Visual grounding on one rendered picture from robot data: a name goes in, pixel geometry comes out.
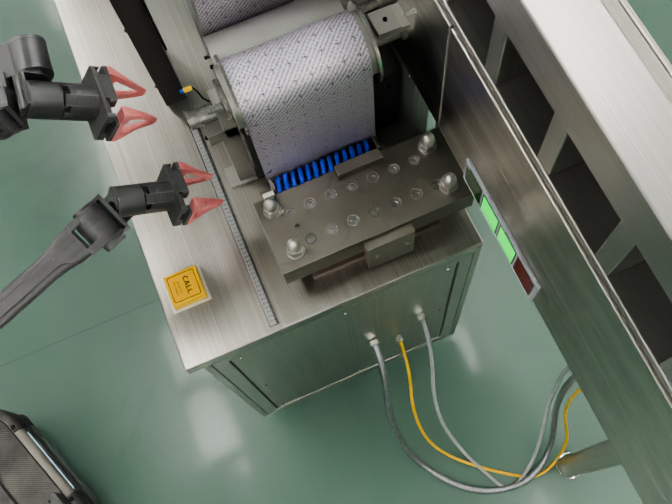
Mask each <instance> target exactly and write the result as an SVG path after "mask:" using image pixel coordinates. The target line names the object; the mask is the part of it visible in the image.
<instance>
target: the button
mask: <svg viewBox="0 0 672 504"><path fill-rule="evenodd" d="M163 280H164V282H165V285H166V288H167V291H168V294H169V296H170V299H171V302H172V305H173V307H174V308H175V309H176V310H178V309H181V308H183V307H185V306H188V305H190V304H193V303H195V302H197V301H200V300H202V299H204V298H207V293H206V290H205V288H204V285H203V283H202V280H201V277H200V275H199V272H198V269H197V268H196V266H195V265H193V266H190V267H188V268H186V269H183V270H181V271H179V272H176V273H174V274H171V275H169V276H167V277H164V278H163Z"/></svg>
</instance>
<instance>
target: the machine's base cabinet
mask: <svg viewBox="0 0 672 504"><path fill-rule="evenodd" d="M480 251H481V249H480V250H477V251H475V252H473V253H470V254H468V255H466V256H463V257H461V258H459V259H456V260H454V261H452V262H449V263H447V264H445V265H442V266H440V267H438V268H436V269H433V270H431V271H429V272H426V273H424V274H422V275H419V276H417V277H415V278H412V279H410V280H408V281H405V282H403V283H401V284H398V285H396V286H394V287H391V288H389V289H387V290H384V291H382V292H380V293H377V294H375V295H373V296H371V297H368V298H366V299H364V300H361V301H359V302H357V303H354V304H352V305H350V306H347V307H345V308H343V309H340V310H338V311H336V312H333V313H331V314H329V315H326V316H324V317H322V318H319V319H317V320H315V321H312V322H310V323H308V324H306V325H303V326H301V327H299V328H296V329H294V330H292V331H289V332H287V333H285V334H282V335H280V336H278V337H275V338H273V339H271V340H268V341H266V342H264V343H261V344H259V345H257V346H254V347H252V348H250V349H247V350H245V351H243V352H241V353H238V354H236V355H234V356H231V357H229V358H227V359H224V360H222V361H220V362H217V363H215V364H213V365H210V366H208V367H206V368H204V369H206V370H207V371H208V372H209V373H211V374H212V375H213V376H214V377H216V378H217V379H218V380H219V381H220V382H222V383H223V384H224V385H225V386H227V387H228V388H229V389H230V390H232V391H233V392H234V393H235V394H236V395H238V396H239V397H240V398H241V399H243V400H244V401H245V402H246V403H247V404H249V405H250V406H251V407H252V408H254V409H255V410H256V411H257V412H259V413H260V414H261V415H262V416H263V417H265V416H267V415H268V414H271V413H274V412H276V411H278V410H280V409H283V408H285V407H287V406H290V405H292V404H294V403H296V402H299V401H301V400H303V399H305V398H308V397H310V396H312V395H315V394H317V393H319V392H321V391H324V390H326V389H328V388H331V387H333V386H335V385H337V384H340V383H342V382H344V381H347V380H349V379H351V378H353V377H356V376H358V375H360V374H363V373H365V372H367V371H369V370H372V369H374V368H376V367H379V365H378V361H377V358H376V355H375V352H374V349H373V348H371V347H370V345H369V342H370V341H371V340H373V339H375V338H379V340H380V342H381V344H380V345H379V346H380V349H381V352H382V355H383V358H384V362H385V363H388V362H390V361H392V360H394V359H397V358H399V357H401V356H403V353H402V350H401V347H400V345H399V343H396V340H395V338H396V336H400V335H401V336H402V337H403V339H404V340H403V341H402V343H403V346H404V349H405V352H406V354H408V353H410V352H413V351H415V350H417V349H420V348H422V347H424V346H426V345H427V340H426V337H425V333H424V329H423V326H422V323H421V321H420V322H419V321H418V319H417V315H418V314H420V313H425V315H426V317H427V318H426V319H425V322H426V325H427V328H428V331H429V335H430V339H431V343H433V342H436V341H438V340H440V339H442V338H445V337H447V336H449V335H452V334H454V332H455V329H456V326H457V323H458V320H459V317H460V313H461V310H462V307H463V304H464V301H465V298H466V295H467V292H468V289H469V285H470V282H471V279H472V276H473V273H474V270H475V267H476V264H477V261H478V258H479V254H480Z"/></svg>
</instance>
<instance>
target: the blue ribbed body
mask: <svg viewBox="0 0 672 504"><path fill-rule="evenodd" d="M363 144H364V146H363V147H362V145H361V144H360V143H357V144H356V148H357V149H356V150H355V149H354V147H353V146H350V147H349V153H348V152H347V150H346V149H342V151H341V153H342V156H341V155H340V154H339V152H335V153H334V157H335V158H334V159H333V157H332V156H331V155H328V156H327V162H326V161H325V159H324V158H320V161H319V162H320V165H319V164H318V163H317V161H313V162H312V167H313V168H311V166H310V165H309V164H306V165H305V171H304V170H303V168H302V167H299V168H298V169H297V172H298V174H297V173H296V172H295V171H294V170H291V171H290V177H289V175H288V174H287V173H284V174H283V180H282V179H281V177H279V176H277V177H276V178H275V182H276V183H274V186H275V188H276V190H277V192H278V193H281V192H282V189H283V190H284V191H285V190H288V189H290V186H291V187H292V188H293V187H295V186H297V183H298V184H299V185H300V184H302V183H304V180H305V181H306V182H307V181H309V180H312V177H313V178H317V177H319V174H320V175H324V174H326V171H327V172H328V173H329V172H331V171H333V170H334V166H335V165H337V164H340V163H342V162H345V161H347V160H349V159H352V158H354V157H357V156H359V155H361V154H364V153H366V152H369V151H371V150H373V149H376V146H375V144H374V142H373V143H371V144H369V142H368V140H364V141H363ZM289 185H290V186H289Z"/></svg>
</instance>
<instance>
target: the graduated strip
mask: <svg viewBox="0 0 672 504"><path fill-rule="evenodd" d="M188 126H189V124H188ZM189 128H190V126H189ZM190 131H191V133H192V136H193V138H194V141H195V143H196V146H197V148H198V151H199V153H200V156H201V158H202V161H203V163H204V166H205V168H206V170H207V172H208V173H211V174H213V176H212V178H211V179H210V180H211V183H212V185H213V188H214V190H215V193H216V195H217V198H218V199H223V200H224V201H223V203H222V204H221V208H222V210H223V212H224V215H225V217H226V220H227V222H228V225H229V227H230V230H231V232H232V235H233V237H234V240H235V242H236V245H237V247H238V250H239V252H240V254H241V257H242V259H243V262H244V264H245V267H246V269H247V272H248V274H249V277H250V279H251V282H252V284H253V287H254V289H255V292H256V294H257V297H258V299H259V301H260V304H261V306H262V309H263V311H264V314H265V316H266V319H267V321H268V324H269V326H270V328H271V327H273V326H275V325H278V324H280V322H279V319H278V317H277V314H276V312H275V309H274V307H273V305H272V302H271V300H270V297H269V295H268V292H267V290H266V288H265V285H264V283H263V280H262V278H261V275H260V273H259V271H258V268H257V266H256V263H255V261H254V258H253V256H252V253H251V251H250V249H249V246H248V244H247V241H246V239H245V236H244V234H243V232H242V229H241V227H240V224H239V222H238V219H237V217H236V214H235V212H234V210H233V207H232V205H231V202H230V200H229V197H228V195H227V193H226V190H225V188H224V185H223V183H222V180H221V178H220V176H219V173H218V171H217V168H216V166H215V163H214V161H213V158H212V156H211V154H210V151H209V149H208V146H207V144H206V141H205V139H204V137H203V134H202V132H201V129H200V128H197V129H195V130H191V128H190Z"/></svg>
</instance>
